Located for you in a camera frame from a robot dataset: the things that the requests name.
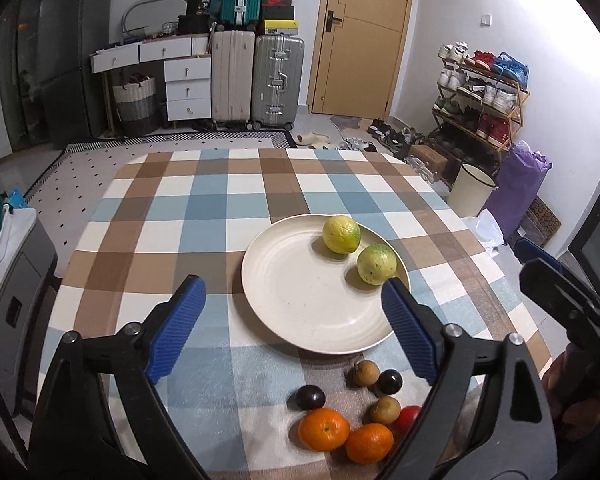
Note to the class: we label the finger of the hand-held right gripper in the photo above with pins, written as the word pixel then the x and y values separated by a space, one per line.
pixel 550 290
pixel 532 251

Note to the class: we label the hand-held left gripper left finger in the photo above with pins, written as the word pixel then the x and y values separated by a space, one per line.
pixel 180 330

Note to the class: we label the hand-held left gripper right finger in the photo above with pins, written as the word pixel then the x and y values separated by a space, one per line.
pixel 405 320

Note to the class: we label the dark purple plum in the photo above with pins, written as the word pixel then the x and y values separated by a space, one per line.
pixel 310 397
pixel 389 381

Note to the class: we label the brown sapodilla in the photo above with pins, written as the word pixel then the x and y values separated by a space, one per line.
pixel 385 409
pixel 364 374

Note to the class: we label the red tomato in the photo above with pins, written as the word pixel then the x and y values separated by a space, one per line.
pixel 405 419

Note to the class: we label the cream round plate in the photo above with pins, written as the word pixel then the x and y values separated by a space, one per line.
pixel 300 300

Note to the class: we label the orange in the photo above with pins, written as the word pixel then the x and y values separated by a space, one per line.
pixel 324 429
pixel 370 442

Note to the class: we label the person's right hand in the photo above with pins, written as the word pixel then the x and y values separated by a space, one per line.
pixel 582 420

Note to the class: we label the brown doormat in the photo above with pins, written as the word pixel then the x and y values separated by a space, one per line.
pixel 542 220

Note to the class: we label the white plastic bag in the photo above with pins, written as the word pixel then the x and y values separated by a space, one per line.
pixel 490 230

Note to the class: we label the purple bag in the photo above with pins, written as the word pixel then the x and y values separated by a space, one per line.
pixel 517 190

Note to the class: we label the green yellow lemon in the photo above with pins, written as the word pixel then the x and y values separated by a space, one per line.
pixel 376 264
pixel 341 234

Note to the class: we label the white bin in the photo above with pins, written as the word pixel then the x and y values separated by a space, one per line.
pixel 470 192

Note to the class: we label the wooden shoe rack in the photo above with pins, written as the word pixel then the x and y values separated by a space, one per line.
pixel 515 125

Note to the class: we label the brown cardboard box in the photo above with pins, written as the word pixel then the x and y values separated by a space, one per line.
pixel 429 159

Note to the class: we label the grey cabinet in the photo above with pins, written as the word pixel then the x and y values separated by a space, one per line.
pixel 15 310

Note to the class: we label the row of shoes on rack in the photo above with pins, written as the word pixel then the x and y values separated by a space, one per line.
pixel 485 90

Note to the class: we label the dotted rug with striped border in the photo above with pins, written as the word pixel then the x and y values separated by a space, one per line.
pixel 75 180

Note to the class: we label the pile of shoes on floor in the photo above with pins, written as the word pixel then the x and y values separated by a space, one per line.
pixel 390 136

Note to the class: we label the white basket with green cloth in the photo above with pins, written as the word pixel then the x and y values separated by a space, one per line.
pixel 5 240

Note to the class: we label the beige slippers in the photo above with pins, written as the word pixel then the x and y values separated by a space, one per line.
pixel 312 140

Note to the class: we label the small grey mat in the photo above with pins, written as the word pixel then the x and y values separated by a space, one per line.
pixel 346 122

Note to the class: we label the woven laundry basket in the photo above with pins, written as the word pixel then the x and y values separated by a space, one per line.
pixel 135 105

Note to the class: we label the beige suitcase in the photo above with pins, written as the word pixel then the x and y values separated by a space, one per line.
pixel 232 80

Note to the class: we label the white desk with drawers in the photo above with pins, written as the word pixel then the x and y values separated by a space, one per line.
pixel 187 72

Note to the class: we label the wooden door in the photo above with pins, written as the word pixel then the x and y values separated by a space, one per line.
pixel 365 45

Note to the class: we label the silver suitcase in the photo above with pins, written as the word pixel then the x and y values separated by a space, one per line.
pixel 277 80

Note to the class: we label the dark grey refrigerator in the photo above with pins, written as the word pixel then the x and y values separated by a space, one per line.
pixel 65 65

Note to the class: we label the black bag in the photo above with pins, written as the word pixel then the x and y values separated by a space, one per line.
pixel 196 12

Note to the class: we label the yellow and black shoe box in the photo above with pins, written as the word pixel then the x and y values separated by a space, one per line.
pixel 279 26

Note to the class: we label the red shoe box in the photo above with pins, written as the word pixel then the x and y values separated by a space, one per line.
pixel 278 1

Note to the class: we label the curved metal rail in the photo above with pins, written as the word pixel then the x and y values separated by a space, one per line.
pixel 150 2

